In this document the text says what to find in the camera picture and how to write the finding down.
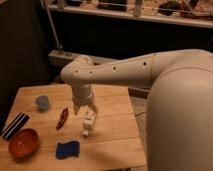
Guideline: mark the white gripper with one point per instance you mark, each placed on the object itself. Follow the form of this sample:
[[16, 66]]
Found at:
[[83, 95]]

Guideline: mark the orange ceramic bowl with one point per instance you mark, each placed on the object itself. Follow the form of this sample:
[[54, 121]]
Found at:
[[24, 143]]

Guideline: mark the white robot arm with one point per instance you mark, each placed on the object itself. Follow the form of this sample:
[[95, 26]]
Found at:
[[179, 112]]

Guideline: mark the red chili pepper toy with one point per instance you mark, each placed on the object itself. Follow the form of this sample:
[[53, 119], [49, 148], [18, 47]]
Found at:
[[62, 119]]

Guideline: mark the blue cloth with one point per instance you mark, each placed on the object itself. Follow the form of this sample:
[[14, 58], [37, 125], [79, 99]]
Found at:
[[69, 149]]

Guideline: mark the light blue cup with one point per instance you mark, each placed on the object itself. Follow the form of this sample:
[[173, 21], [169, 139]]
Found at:
[[42, 103]]

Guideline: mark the black and white striped block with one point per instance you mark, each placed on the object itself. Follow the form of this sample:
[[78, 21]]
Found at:
[[15, 126]]

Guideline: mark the metal shelf unit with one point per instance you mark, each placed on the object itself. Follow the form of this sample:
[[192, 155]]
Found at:
[[110, 35]]

